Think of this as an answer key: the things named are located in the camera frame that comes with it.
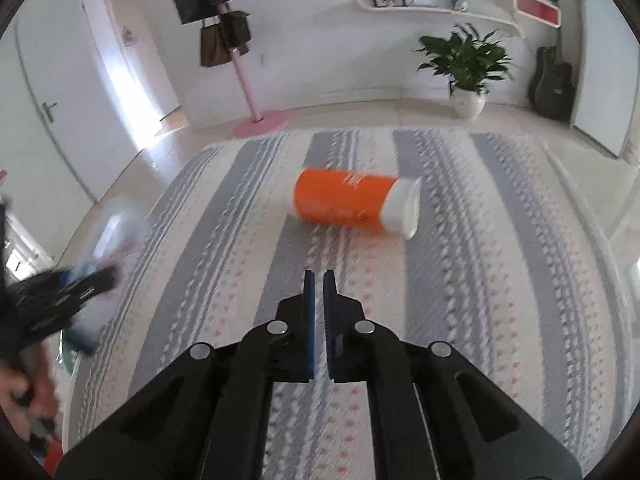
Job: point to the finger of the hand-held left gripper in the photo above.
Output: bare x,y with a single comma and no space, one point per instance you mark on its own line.
75,290

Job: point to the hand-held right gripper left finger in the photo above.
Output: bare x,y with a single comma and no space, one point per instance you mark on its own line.
310,330

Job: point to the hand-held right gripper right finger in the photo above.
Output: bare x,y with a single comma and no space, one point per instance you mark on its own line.
330,330

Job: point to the clear plastic bottle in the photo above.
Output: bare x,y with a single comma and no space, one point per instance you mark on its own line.
120,225

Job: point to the orange and white canister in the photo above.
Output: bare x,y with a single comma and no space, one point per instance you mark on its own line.
340,197

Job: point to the person's left hand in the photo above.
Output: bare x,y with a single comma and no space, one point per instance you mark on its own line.
35,395

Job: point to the grey striped woven blanket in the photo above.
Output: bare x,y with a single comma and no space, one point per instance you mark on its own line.
450,285

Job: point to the white door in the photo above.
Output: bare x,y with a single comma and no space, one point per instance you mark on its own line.
145,60
65,85

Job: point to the white inner door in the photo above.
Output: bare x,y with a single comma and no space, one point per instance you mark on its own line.
145,60

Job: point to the pink coat rack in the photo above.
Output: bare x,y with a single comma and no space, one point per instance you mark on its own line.
247,90

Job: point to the brown handbag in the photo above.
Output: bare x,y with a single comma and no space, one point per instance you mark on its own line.
214,45

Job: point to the potted green plant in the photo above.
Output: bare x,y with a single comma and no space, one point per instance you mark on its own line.
467,65

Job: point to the black handbag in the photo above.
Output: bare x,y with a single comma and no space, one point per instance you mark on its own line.
237,30

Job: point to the black acoustic guitar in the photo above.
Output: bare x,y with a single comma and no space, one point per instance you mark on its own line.
552,85

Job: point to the tall white cabinet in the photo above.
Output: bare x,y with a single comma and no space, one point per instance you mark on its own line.
610,60

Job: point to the curved white wall shelf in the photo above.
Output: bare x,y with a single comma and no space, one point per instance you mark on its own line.
450,14

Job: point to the red rounded wall cube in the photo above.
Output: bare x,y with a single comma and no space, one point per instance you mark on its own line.
537,7

